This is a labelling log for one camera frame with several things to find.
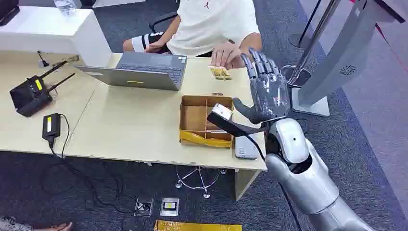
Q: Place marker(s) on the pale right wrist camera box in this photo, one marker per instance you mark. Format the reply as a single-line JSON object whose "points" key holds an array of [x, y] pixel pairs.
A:
{"points": [[222, 111]]}

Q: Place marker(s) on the white cabinet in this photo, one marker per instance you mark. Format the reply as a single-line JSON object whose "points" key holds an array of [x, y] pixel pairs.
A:
{"points": [[47, 32]]}

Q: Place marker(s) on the person's right hand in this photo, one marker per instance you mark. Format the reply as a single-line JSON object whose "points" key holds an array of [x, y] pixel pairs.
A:
{"points": [[154, 47]]}

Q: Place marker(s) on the black router with antennas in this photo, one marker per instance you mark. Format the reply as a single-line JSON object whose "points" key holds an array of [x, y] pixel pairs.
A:
{"points": [[30, 94]]}

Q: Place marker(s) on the yellow wrapped package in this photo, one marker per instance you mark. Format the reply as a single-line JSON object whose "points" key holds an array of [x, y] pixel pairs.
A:
{"points": [[197, 226]]}

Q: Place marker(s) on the clear water bottle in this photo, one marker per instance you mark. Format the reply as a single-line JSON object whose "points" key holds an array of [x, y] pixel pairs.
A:
{"points": [[65, 6]]}

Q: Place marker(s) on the black power adapter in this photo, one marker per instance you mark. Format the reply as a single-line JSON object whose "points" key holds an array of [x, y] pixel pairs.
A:
{"points": [[51, 126]]}

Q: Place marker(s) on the stack of yellow cards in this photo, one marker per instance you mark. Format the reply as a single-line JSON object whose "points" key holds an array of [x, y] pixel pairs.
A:
{"points": [[220, 73]]}

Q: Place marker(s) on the person's foot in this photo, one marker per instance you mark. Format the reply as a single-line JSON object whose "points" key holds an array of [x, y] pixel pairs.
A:
{"points": [[51, 227]]}

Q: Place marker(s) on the chrome stool base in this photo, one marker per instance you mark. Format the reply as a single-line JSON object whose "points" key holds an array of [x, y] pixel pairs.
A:
{"points": [[199, 181]]}

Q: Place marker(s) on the small black desk microphone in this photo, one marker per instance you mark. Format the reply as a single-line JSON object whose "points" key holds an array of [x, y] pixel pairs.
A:
{"points": [[42, 60]]}

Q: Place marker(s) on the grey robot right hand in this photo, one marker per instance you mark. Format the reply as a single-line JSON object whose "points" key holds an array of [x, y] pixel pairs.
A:
{"points": [[271, 95]]}

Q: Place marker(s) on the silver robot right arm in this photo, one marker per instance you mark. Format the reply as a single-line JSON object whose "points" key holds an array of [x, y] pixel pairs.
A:
{"points": [[306, 181]]}

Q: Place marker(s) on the grey flat power bank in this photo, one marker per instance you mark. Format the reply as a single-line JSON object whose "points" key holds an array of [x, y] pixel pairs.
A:
{"points": [[246, 149]]}

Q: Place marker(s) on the black case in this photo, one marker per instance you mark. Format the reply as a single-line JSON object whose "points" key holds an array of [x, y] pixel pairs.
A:
{"points": [[8, 11]]}

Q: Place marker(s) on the round floor stand with pole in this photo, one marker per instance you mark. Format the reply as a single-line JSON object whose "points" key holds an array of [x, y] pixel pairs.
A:
{"points": [[302, 35]]}

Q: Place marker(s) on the person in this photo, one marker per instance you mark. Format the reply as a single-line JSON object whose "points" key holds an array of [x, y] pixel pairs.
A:
{"points": [[210, 25]]}

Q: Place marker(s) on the wooden card box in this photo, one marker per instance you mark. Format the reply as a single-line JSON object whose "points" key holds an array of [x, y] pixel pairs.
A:
{"points": [[194, 118]]}

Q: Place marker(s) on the grey laptop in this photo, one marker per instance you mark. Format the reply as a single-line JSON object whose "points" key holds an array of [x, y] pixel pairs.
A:
{"points": [[143, 71]]}

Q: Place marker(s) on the grey monitor stand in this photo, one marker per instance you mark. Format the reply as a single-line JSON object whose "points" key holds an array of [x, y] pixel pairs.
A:
{"points": [[341, 54]]}

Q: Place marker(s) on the open floor socket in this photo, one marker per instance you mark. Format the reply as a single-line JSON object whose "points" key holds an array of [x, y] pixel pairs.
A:
{"points": [[143, 206]]}

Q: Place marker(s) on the black office chair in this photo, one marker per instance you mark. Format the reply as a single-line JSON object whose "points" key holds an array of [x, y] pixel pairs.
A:
{"points": [[162, 20]]}

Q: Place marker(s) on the steel floor socket plate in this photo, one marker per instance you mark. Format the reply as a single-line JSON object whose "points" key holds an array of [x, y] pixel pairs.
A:
{"points": [[169, 207]]}

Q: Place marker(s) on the person's left hand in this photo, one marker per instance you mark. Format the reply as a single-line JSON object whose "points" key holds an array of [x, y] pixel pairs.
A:
{"points": [[224, 55]]}

